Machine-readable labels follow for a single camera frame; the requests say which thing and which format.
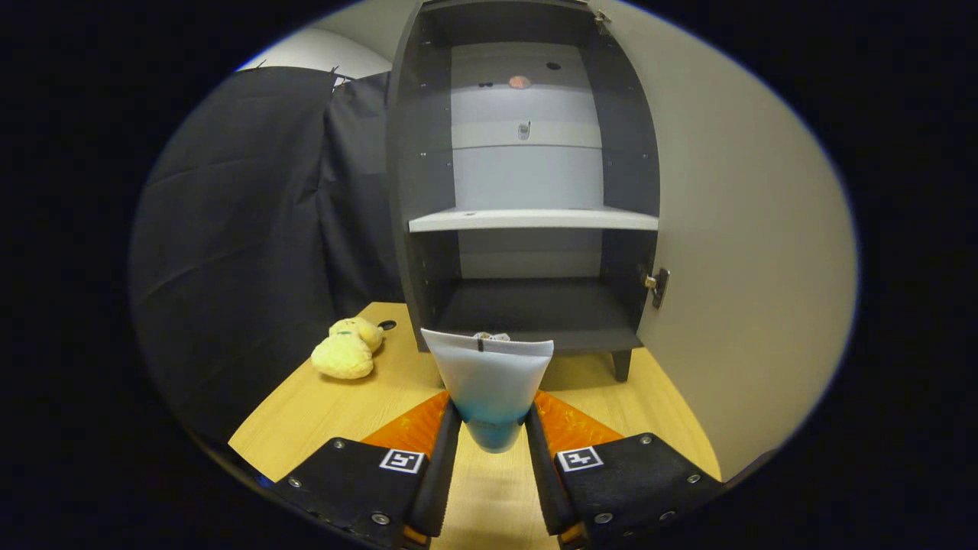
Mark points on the beige cabinet door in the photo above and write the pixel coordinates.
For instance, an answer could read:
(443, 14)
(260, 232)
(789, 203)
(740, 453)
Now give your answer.
(733, 229)

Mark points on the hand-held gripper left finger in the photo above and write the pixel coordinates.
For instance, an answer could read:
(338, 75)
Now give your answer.
(439, 473)

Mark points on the metal door hinge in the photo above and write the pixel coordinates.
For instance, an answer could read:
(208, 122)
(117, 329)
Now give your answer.
(659, 286)
(603, 15)

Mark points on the dark grey cabinet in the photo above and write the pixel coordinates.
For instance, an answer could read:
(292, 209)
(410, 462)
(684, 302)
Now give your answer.
(420, 153)

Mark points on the black backdrop cloth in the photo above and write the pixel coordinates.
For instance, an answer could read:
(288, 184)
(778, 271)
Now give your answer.
(244, 229)

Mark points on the yellow plush toy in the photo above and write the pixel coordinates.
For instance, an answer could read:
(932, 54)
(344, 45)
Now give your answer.
(344, 355)

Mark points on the white cabinet shelf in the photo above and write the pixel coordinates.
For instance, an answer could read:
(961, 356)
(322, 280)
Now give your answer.
(535, 219)

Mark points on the white and blue tube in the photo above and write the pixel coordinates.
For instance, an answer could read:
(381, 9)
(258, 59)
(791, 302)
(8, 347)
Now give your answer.
(489, 382)

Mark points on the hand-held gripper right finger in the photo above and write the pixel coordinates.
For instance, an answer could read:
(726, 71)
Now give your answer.
(544, 473)

